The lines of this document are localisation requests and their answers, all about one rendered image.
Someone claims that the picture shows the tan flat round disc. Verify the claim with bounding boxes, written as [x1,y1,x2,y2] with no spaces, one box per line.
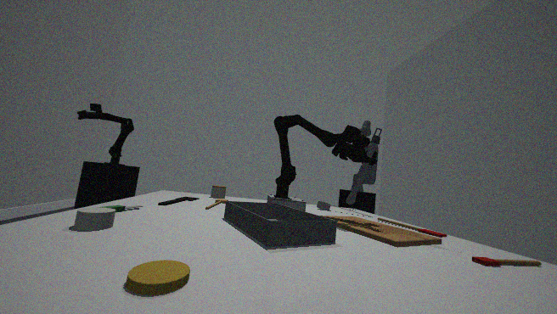
[126,261,190,295]

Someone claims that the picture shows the wooden board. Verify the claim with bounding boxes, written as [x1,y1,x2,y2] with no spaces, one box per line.
[322,216,442,247]

